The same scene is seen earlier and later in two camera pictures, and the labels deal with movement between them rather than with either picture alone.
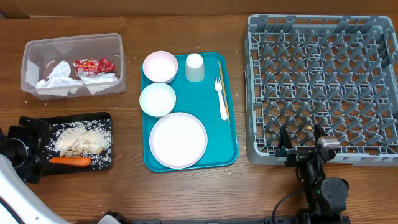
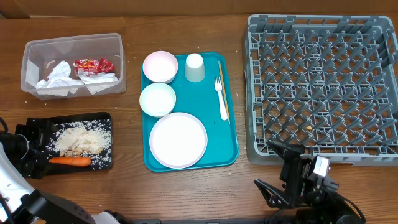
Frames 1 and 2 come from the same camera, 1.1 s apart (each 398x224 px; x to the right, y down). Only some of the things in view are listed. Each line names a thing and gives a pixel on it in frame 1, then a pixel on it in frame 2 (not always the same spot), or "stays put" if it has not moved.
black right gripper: (296, 154) -> (289, 168)
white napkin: (60, 83) stays put
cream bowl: (157, 99) stays put
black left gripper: (35, 137) stays put
